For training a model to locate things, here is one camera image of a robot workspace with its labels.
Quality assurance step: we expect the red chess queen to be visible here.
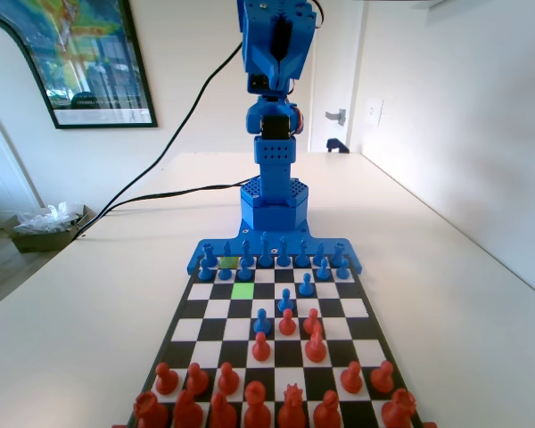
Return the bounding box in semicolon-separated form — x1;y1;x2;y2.
276;383;307;428

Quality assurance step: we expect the framed map poster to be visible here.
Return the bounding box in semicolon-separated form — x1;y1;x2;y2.
0;0;159;130

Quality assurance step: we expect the black camera cable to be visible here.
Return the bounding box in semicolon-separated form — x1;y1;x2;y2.
73;42;246;240

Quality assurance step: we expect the red chess pawn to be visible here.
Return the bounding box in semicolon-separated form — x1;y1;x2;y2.
340;360;364;395
153;361;180;396
251;331;272;363
302;308;322;333
217;361;242;397
277;308;298;336
185;362;210;397
369;359;396;394

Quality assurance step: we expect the blue chess king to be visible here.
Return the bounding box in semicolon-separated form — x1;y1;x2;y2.
257;231;274;268

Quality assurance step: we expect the white door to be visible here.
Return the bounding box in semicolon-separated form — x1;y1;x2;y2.
310;0;366;153

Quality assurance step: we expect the blue chess queen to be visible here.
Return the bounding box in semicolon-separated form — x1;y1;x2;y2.
276;235;293;268

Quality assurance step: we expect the clear crumpled plastic wrap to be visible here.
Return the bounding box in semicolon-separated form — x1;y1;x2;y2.
15;202;84;235

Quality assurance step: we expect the white wall switch plate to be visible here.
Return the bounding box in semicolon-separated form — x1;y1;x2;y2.
366;97;384;128

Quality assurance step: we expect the black power cable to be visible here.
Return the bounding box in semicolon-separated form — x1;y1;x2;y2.
73;177;255;240

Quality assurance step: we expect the red chess bishop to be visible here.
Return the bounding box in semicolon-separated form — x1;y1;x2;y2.
312;390;342;428
208;391;239;428

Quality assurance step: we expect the black and white chessboard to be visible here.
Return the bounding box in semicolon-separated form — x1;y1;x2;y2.
127;254;424;428

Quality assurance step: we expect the blue base mounting plate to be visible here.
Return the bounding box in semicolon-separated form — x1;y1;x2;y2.
185;220;366;276

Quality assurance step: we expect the brown cardboard box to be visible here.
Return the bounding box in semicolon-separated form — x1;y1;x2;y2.
4;204;95;254

